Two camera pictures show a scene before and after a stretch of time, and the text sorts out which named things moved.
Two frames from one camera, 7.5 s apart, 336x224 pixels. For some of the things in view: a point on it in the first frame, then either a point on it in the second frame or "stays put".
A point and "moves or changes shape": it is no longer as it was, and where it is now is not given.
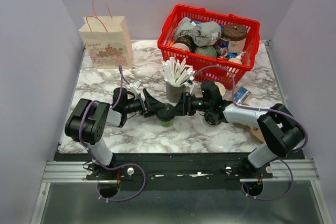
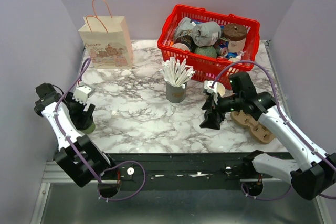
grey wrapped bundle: (205, 34) stays put
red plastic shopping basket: (221, 46) stays put
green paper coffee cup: (166, 124) moves or changes shape
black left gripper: (153, 105) to (81, 119)
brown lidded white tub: (235, 33) stays put
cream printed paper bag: (107, 41) stays put
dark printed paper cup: (185, 42) stays put
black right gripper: (184, 107) to (211, 121)
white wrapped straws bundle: (176, 73) stays put
